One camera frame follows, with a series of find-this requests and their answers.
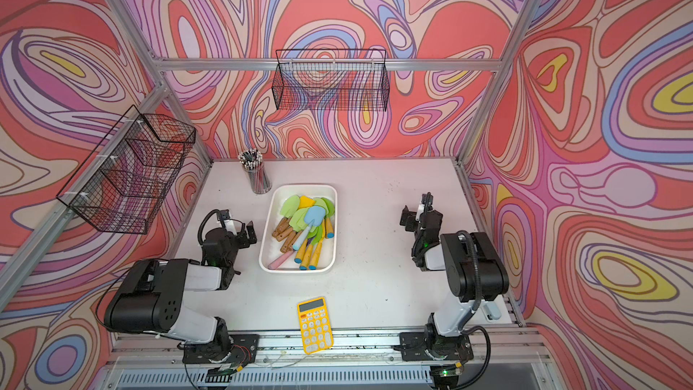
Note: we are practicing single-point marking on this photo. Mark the light blue stapler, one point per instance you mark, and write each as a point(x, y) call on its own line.
point(491, 311)

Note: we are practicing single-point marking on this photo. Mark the back black wire basket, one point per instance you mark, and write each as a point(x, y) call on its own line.
point(324, 79)

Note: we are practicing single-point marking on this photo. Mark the black wire basket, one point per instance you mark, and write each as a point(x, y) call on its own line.
point(324, 79)
point(133, 178)

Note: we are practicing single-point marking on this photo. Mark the yellow calculator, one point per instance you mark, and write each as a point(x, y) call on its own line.
point(315, 326)

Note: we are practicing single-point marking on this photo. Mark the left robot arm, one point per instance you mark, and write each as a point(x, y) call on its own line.
point(151, 300)

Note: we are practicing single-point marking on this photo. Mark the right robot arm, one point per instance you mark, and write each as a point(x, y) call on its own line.
point(475, 275)

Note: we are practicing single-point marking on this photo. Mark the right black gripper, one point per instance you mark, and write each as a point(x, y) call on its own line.
point(441, 217)

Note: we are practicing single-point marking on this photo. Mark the purple shovel pink handle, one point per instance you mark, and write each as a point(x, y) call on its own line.
point(278, 262)

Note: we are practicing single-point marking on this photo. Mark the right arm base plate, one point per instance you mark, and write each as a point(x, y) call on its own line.
point(422, 346)

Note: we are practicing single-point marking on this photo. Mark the light blue shovel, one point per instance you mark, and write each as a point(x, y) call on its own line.
point(313, 218)

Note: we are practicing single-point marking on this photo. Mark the green shovel yellow handle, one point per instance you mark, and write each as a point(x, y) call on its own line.
point(329, 226)
point(317, 244)

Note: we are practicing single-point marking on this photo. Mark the white storage box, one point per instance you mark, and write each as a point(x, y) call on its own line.
point(299, 264)

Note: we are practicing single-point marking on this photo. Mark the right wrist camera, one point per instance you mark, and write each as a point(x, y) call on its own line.
point(413, 215)

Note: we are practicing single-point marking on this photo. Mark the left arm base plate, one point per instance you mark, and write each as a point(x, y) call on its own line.
point(235, 349)

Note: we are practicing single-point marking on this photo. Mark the left black wire basket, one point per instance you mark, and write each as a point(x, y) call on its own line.
point(133, 178)

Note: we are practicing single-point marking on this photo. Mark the pencil cup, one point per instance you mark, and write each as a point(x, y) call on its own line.
point(254, 166)

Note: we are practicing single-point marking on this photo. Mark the green shovel wooden handle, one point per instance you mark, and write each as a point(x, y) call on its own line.
point(287, 211)

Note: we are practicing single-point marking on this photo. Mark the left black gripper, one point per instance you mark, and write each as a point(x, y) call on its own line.
point(241, 237)

